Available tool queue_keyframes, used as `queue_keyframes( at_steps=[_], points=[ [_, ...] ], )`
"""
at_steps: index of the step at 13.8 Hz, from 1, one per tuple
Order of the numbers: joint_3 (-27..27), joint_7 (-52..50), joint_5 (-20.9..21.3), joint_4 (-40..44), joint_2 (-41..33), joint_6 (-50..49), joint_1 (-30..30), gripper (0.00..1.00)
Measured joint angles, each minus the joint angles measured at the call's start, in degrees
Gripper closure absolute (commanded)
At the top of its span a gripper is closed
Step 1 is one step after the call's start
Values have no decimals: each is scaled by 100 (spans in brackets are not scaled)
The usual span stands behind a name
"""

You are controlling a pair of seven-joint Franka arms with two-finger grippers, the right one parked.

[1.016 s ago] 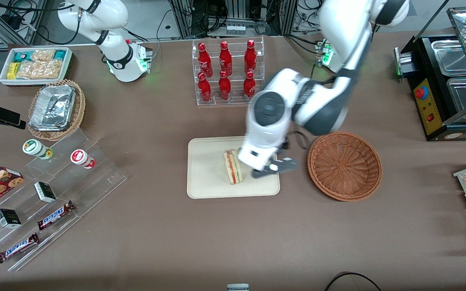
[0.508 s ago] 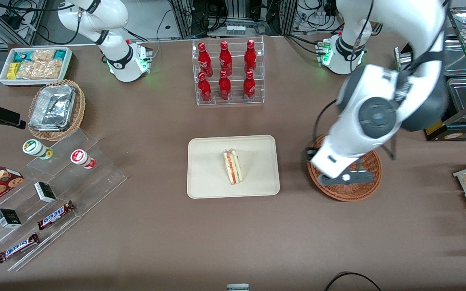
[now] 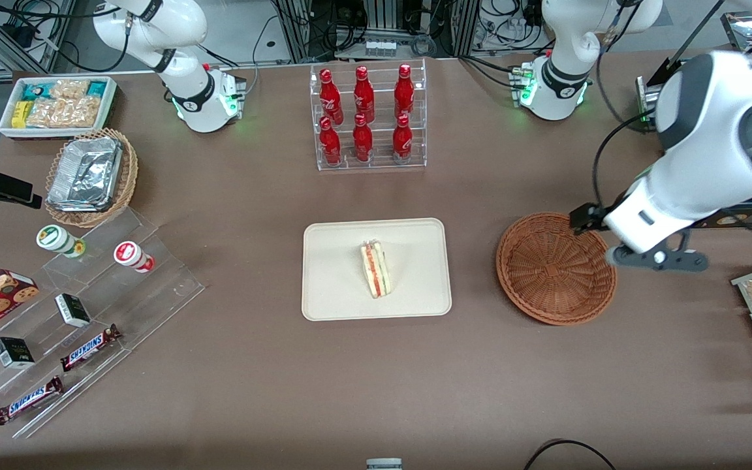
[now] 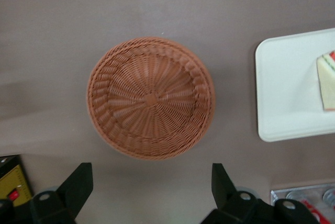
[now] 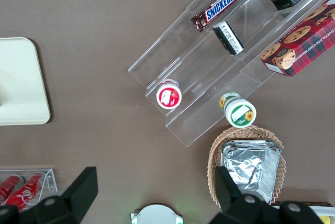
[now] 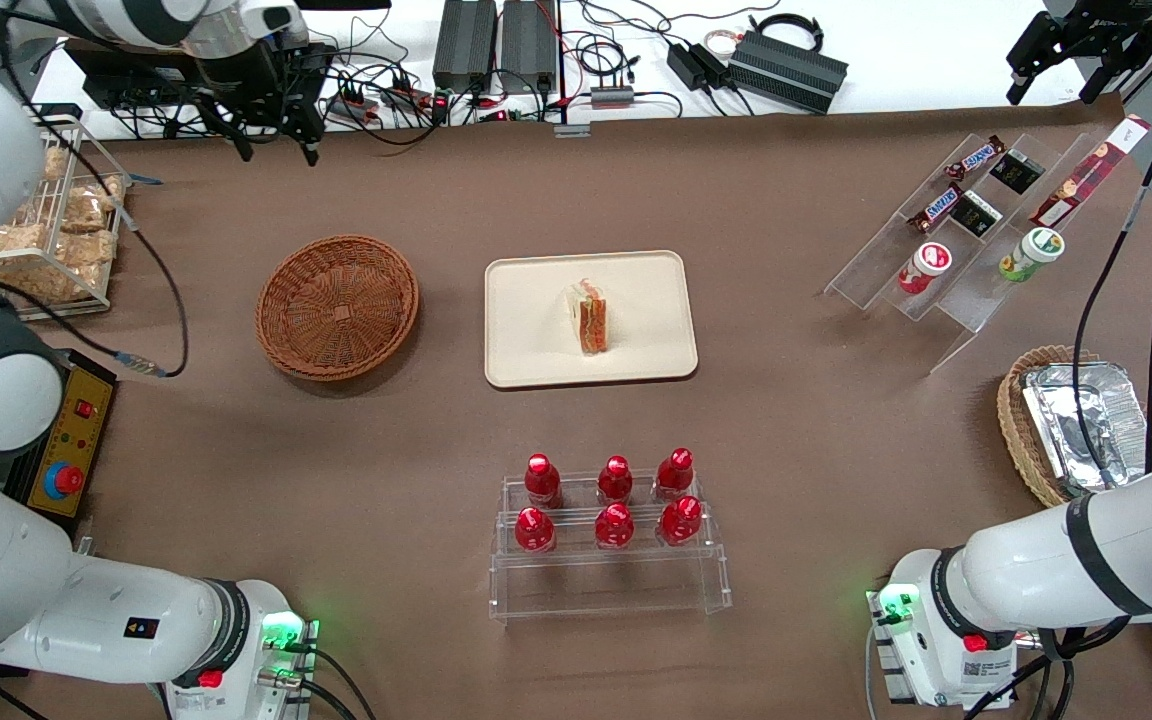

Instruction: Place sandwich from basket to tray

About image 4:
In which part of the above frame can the black food warmer yellow panel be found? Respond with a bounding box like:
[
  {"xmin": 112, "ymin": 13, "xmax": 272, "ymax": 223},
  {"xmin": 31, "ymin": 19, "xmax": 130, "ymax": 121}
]
[{"xmin": 0, "ymin": 155, "xmax": 34, "ymax": 208}]

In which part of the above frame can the brown round wicker basket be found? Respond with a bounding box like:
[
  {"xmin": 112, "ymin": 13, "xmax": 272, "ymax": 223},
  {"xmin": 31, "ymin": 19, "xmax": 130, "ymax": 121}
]
[{"xmin": 86, "ymin": 36, "xmax": 216, "ymax": 162}]

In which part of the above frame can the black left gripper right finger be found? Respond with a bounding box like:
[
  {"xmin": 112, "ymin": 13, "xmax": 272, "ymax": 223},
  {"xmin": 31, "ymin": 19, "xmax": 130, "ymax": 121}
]
[{"xmin": 202, "ymin": 163, "xmax": 276, "ymax": 224}]

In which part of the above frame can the clear acrylic bottle rack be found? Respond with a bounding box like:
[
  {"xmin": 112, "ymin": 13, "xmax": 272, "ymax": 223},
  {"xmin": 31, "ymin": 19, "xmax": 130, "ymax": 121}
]
[{"xmin": 270, "ymin": 184, "xmax": 335, "ymax": 224}]

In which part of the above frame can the cream plastic tray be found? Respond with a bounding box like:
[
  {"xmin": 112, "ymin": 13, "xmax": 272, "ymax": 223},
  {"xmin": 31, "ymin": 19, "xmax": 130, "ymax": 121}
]
[{"xmin": 254, "ymin": 27, "xmax": 335, "ymax": 143}]

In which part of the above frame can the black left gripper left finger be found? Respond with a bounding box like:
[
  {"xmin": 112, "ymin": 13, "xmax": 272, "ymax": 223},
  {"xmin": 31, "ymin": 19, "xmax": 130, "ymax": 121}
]
[{"xmin": 29, "ymin": 162, "xmax": 94, "ymax": 224}]

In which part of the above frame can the triangular sandwich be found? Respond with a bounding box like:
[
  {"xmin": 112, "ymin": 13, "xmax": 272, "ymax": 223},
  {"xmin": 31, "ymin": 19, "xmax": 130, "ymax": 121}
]
[{"xmin": 315, "ymin": 50, "xmax": 335, "ymax": 111}]

